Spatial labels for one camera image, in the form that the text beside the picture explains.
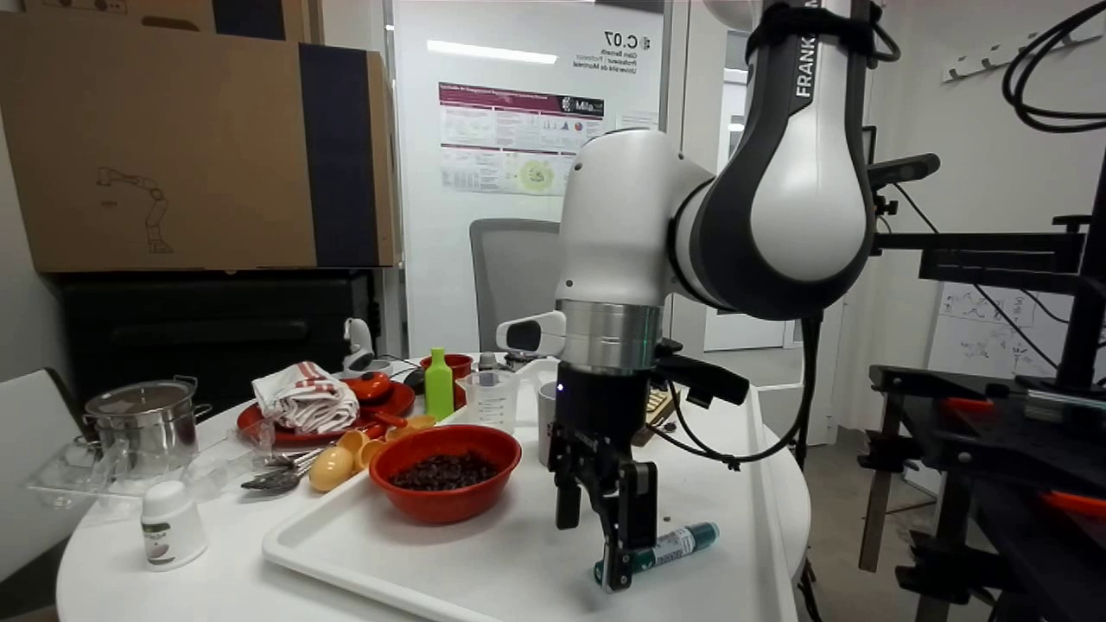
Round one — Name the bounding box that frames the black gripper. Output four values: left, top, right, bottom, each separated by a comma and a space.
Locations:
551, 363, 665, 593

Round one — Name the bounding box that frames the green marker pen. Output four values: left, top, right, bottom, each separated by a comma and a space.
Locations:
593, 517, 722, 584

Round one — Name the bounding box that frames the clear plastic cup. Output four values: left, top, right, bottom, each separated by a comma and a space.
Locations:
465, 363, 527, 437

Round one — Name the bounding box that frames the white plastic tray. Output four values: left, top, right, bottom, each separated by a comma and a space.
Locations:
261, 356, 801, 622

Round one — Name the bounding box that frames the dark beans heap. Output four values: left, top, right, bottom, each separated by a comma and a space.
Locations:
392, 449, 502, 495

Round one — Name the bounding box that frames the large red bowl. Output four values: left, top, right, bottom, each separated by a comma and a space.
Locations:
367, 422, 527, 529

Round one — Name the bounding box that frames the small red bowl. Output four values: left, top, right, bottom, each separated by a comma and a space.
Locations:
416, 354, 476, 385

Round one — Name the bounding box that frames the green plastic bottle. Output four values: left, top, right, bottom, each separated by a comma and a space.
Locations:
421, 344, 459, 422

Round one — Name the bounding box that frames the orange toy fruit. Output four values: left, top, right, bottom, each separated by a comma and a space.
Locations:
355, 413, 443, 469

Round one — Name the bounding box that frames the red toy tomato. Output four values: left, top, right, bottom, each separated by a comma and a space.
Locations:
341, 370, 400, 408

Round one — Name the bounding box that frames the yellow toy fruit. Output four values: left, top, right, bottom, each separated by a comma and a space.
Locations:
307, 441, 361, 499

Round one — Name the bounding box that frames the white plastic bottle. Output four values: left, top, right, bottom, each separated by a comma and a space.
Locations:
340, 313, 382, 377

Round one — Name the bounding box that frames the white red cloth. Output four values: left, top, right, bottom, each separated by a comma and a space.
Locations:
250, 360, 364, 438

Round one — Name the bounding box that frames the metal spoon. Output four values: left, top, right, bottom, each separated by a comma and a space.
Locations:
240, 449, 322, 500

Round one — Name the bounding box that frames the red plate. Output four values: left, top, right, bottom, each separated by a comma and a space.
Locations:
237, 381, 421, 454

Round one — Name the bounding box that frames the black cabinet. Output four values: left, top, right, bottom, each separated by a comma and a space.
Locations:
51, 265, 385, 408

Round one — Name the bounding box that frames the white pill bottle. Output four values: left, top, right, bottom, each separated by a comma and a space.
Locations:
140, 477, 211, 574

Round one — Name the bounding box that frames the clear glass pitcher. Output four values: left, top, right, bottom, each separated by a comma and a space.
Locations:
80, 374, 204, 479

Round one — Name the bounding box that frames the clear plastic container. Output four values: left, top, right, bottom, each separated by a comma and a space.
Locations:
27, 433, 156, 510

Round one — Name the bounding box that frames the large cardboard box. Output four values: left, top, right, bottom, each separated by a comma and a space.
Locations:
0, 11, 400, 276

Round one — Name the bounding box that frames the white chair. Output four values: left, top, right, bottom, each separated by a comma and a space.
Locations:
0, 366, 88, 584

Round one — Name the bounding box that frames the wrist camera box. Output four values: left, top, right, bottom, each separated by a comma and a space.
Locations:
496, 309, 572, 360

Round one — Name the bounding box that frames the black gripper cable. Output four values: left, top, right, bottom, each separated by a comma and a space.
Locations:
657, 309, 826, 469

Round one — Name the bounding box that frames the wall poster purple header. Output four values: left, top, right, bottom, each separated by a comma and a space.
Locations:
437, 79, 609, 200

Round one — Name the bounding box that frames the red handled clamp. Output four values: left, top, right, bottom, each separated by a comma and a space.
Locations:
936, 395, 1019, 424

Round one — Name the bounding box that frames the black camera on stand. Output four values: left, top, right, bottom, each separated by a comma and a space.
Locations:
869, 149, 943, 192

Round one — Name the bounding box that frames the black metal frame rig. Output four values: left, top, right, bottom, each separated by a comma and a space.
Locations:
855, 149, 1106, 622

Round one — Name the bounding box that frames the black looped wall cable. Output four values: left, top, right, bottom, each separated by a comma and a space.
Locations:
1000, 0, 1106, 138

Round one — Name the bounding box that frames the white wall hook rail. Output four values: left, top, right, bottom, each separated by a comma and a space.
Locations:
939, 13, 1099, 88

